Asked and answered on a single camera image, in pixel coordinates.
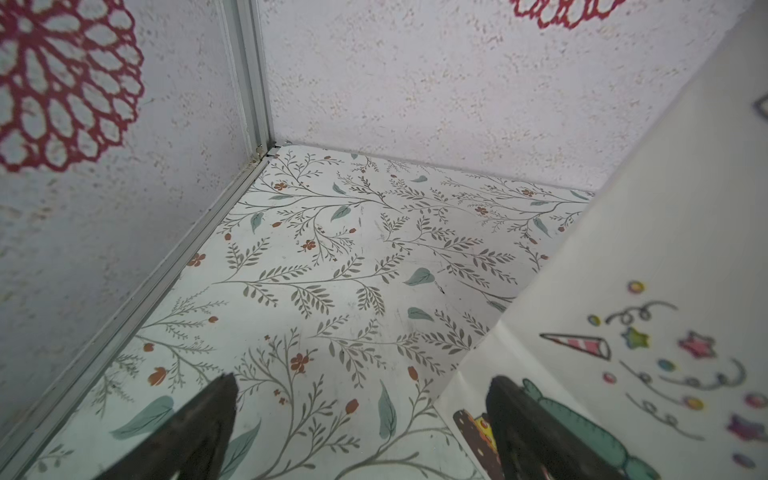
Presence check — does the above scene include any white paper gift bag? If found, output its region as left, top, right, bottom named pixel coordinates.
left=437, top=1, right=767, bottom=479

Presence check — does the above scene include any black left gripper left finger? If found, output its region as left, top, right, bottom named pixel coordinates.
left=99, top=373, right=238, bottom=480

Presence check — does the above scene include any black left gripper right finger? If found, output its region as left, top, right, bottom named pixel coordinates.
left=486, top=376, right=622, bottom=480

